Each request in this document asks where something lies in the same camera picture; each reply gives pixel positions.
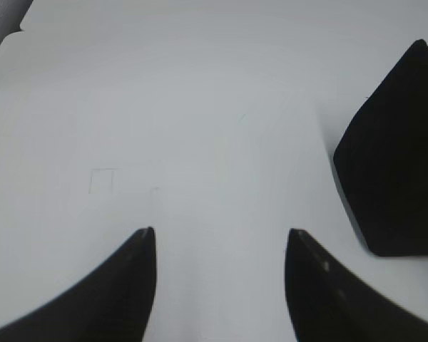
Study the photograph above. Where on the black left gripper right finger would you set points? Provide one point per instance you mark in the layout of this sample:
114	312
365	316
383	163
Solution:
327	302

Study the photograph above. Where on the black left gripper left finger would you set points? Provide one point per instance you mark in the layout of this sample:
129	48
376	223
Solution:
112	303

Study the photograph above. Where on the black fabric bag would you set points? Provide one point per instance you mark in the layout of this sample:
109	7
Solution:
382	160

